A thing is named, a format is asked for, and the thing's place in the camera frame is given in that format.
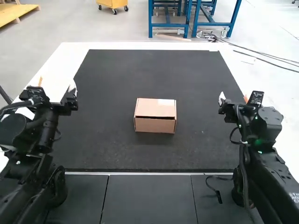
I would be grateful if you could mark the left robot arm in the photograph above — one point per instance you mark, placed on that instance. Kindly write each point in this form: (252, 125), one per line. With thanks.
(25, 151)

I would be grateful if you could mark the cardboard box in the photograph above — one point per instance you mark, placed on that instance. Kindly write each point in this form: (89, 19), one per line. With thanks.
(154, 116)

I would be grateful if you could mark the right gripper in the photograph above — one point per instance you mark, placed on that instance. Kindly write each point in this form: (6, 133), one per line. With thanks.
(230, 112)

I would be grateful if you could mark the yellow wheeled cart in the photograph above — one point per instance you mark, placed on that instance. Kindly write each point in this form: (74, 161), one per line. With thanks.
(112, 3)

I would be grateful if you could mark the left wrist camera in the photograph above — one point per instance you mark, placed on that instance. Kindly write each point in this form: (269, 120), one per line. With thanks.
(35, 95)

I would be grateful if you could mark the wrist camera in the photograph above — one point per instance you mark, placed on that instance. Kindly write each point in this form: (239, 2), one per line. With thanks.
(256, 97)
(35, 95)

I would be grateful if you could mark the wooden pallet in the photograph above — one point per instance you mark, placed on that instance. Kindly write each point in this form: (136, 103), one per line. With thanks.
(14, 12)

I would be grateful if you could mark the dark base panel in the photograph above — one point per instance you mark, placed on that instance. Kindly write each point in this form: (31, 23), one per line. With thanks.
(149, 200)

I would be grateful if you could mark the blue metal frame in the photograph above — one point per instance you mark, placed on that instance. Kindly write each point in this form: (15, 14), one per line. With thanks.
(233, 18)
(150, 21)

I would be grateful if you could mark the black mat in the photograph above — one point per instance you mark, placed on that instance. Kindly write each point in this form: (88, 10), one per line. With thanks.
(151, 74)

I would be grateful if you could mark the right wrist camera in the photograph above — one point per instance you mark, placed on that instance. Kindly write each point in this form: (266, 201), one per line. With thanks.
(256, 97)

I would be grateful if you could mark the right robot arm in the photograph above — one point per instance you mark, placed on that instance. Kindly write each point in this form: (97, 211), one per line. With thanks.
(268, 151)

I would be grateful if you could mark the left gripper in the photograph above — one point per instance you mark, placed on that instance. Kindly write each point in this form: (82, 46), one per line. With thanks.
(67, 105)

